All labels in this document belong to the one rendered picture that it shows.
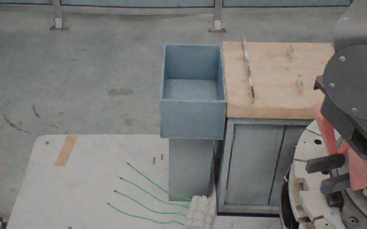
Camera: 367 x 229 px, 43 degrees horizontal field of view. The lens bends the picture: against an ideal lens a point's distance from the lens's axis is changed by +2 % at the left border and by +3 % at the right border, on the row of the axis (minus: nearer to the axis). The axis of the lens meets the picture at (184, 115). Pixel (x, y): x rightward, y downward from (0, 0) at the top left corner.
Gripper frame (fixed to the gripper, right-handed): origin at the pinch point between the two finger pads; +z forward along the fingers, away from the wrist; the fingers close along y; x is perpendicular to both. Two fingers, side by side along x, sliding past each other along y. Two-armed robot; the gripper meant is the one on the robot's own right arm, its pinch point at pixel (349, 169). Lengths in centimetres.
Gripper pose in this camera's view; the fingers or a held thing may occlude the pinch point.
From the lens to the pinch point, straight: 50.8
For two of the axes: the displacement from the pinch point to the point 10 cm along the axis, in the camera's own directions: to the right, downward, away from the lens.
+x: 9.4, -2.1, 2.7
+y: 3.4, 6.3, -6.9
